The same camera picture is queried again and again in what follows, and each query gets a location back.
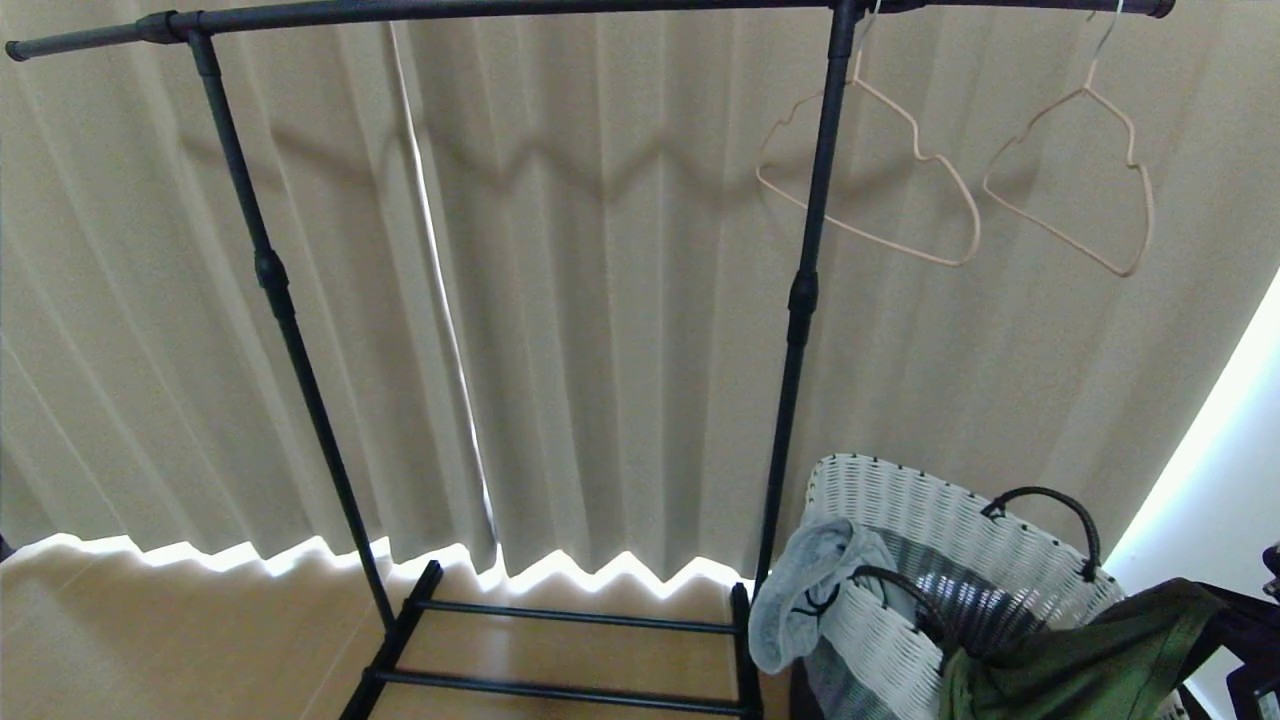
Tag beige curtain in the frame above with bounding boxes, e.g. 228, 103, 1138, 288
0, 0, 1280, 601

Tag pale grey shorts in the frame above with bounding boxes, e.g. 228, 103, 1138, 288
748, 517, 901, 676

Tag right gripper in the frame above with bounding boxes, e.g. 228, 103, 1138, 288
1226, 545, 1280, 720

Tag green printed t-shirt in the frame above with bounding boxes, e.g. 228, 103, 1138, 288
938, 578, 1226, 720

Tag white laundry basket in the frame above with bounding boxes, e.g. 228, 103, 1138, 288
790, 453, 1191, 720

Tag black clothes rack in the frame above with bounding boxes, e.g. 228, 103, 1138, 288
5, 0, 1176, 720

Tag pink clothes hanger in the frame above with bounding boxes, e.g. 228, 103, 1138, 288
756, 0, 982, 268
983, 0, 1156, 278

